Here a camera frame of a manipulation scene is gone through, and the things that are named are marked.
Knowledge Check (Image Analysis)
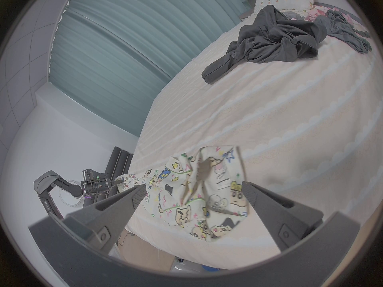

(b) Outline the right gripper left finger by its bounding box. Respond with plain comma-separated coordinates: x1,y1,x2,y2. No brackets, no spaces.
63,184,147,255

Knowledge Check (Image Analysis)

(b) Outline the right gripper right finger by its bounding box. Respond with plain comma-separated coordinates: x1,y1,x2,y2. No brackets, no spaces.
242,181,324,254

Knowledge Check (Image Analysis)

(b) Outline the white printed pyjama top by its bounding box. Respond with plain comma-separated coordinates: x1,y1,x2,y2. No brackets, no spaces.
115,145,249,243

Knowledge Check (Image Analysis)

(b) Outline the bed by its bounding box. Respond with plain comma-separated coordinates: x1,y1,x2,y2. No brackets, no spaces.
124,0,383,270

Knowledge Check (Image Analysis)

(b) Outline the blue-green curtain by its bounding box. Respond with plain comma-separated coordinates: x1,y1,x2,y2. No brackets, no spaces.
48,0,264,138

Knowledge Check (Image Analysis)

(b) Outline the black garment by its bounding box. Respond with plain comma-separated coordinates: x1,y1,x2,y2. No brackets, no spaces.
201,5,328,84

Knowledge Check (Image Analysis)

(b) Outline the dark grey garment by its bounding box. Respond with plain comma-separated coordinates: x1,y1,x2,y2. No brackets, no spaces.
325,9,373,54

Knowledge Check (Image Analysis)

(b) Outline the light grey garment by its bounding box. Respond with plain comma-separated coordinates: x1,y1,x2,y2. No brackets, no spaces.
284,11,309,20

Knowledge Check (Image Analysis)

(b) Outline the pink garment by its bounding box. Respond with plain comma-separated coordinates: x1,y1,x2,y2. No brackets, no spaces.
304,5,353,23

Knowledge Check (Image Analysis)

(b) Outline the grey bedside table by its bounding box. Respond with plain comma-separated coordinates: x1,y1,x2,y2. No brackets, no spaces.
239,0,260,20

